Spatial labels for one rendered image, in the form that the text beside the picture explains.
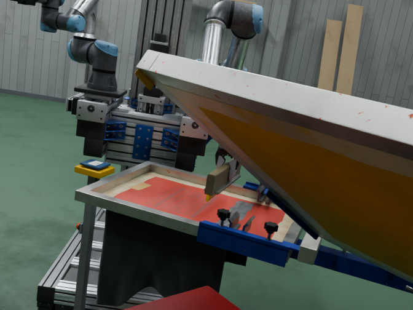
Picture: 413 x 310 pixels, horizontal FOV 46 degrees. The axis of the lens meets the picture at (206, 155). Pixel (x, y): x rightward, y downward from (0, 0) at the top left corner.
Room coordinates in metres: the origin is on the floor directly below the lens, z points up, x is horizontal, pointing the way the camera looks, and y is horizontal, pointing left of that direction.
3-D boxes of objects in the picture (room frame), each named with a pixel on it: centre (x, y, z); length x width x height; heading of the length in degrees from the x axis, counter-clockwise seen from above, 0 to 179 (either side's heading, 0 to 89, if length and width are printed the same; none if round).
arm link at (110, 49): (2.45, 0.58, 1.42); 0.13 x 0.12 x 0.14; 66
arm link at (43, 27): (2.26, 0.79, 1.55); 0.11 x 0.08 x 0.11; 66
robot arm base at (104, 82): (2.45, 0.58, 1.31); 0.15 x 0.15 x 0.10
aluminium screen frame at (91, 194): (1.82, -0.02, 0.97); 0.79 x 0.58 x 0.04; 73
